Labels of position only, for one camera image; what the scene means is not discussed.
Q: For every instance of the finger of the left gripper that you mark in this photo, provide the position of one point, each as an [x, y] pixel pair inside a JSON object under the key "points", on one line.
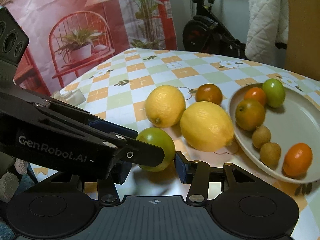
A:
{"points": [[138, 152], [109, 127]]}

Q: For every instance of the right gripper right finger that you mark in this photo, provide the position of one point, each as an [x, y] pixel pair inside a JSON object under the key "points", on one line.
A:
{"points": [[235, 182]]}

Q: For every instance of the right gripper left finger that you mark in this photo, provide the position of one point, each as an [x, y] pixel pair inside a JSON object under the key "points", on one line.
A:
{"points": [[110, 189]]}

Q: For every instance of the green guava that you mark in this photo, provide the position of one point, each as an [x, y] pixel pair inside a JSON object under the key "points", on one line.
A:
{"points": [[160, 138], [275, 92]]}

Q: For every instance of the brown longan fruit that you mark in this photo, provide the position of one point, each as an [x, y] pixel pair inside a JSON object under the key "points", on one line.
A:
{"points": [[261, 136], [270, 154]]}

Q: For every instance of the greenish orange tangerine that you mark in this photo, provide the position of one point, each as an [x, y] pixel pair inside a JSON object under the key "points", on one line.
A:
{"points": [[249, 114]]}

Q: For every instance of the bright orange tangerine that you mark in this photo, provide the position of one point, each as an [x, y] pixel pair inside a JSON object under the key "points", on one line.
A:
{"points": [[256, 94], [297, 160]]}

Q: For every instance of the gloved left hand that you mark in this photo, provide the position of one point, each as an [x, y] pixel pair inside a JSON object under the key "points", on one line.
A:
{"points": [[12, 170]]}

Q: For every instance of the right yellow lemon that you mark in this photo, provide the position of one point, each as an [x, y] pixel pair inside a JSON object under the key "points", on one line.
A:
{"points": [[206, 126]]}

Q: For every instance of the yellow lemon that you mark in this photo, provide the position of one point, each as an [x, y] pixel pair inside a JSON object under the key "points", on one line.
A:
{"points": [[164, 106], [206, 126]]}

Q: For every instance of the left yellow lemon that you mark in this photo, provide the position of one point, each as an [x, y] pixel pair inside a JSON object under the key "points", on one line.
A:
{"points": [[164, 106]]}

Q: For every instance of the checkered floral tablecloth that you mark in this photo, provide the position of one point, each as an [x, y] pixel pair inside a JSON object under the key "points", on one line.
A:
{"points": [[116, 91]]}

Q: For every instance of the dark orange far tangerine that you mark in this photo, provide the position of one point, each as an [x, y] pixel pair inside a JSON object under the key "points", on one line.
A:
{"points": [[209, 92]]}

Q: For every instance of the beige round plate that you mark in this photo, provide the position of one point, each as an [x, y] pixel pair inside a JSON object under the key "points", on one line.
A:
{"points": [[297, 120]]}

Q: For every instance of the pink printed backdrop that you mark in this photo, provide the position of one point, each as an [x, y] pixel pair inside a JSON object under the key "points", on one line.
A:
{"points": [[69, 37]]}

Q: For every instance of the black exercise bike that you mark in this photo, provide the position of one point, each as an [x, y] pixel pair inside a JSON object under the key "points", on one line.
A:
{"points": [[205, 33]]}

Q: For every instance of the wooden board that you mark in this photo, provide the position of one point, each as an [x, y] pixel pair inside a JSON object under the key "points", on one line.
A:
{"points": [[302, 54]]}

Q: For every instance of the white quilted blanket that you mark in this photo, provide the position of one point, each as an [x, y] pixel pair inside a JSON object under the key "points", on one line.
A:
{"points": [[268, 26]]}

